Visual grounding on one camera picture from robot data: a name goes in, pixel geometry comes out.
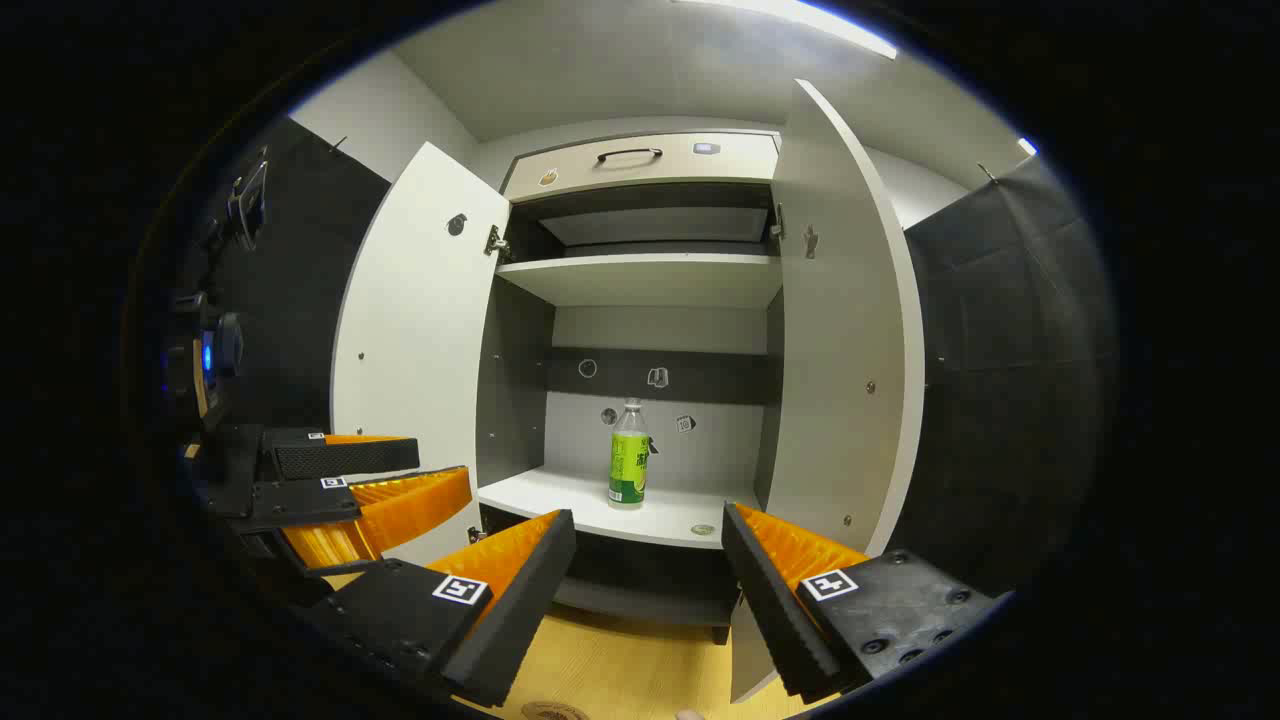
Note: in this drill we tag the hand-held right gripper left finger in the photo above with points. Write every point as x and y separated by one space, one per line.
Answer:
520 610

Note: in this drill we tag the green bottle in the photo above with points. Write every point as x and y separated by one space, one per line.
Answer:
628 465

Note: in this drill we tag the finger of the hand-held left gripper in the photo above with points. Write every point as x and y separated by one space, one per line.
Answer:
410 500
345 458

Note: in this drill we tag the beige cabinet drawer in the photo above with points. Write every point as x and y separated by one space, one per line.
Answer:
620 178

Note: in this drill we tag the round brown coaster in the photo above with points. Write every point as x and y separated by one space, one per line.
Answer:
555 712

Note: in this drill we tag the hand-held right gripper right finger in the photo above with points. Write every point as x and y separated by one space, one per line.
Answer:
775 610

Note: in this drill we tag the white and grey cabinet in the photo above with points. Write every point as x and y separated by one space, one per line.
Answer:
650 280

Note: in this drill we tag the white cabinet door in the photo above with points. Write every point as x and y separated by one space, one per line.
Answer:
840 330
420 330

